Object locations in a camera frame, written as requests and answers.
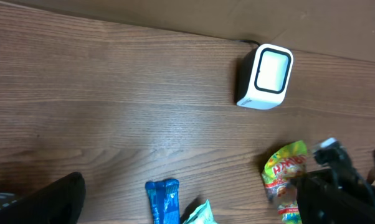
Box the light blue snack packet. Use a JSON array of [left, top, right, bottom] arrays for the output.
[[183, 200, 217, 224]]

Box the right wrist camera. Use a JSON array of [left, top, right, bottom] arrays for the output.
[[312, 138, 353, 169]]

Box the green snack bag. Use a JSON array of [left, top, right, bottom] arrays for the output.
[[262, 141, 308, 224]]

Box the blue snack bar wrapper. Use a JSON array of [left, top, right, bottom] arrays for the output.
[[145, 179, 180, 224]]

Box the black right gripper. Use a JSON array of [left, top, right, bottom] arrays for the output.
[[328, 156, 375, 208]]

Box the white barcode scanner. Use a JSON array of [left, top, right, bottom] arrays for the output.
[[236, 44, 294, 110]]

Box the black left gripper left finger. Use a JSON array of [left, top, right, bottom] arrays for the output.
[[0, 172, 86, 224]]

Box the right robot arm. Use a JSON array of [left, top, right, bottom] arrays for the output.
[[328, 146, 375, 208]]

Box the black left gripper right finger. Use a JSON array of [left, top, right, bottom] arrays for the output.
[[295, 169, 375, 224]]

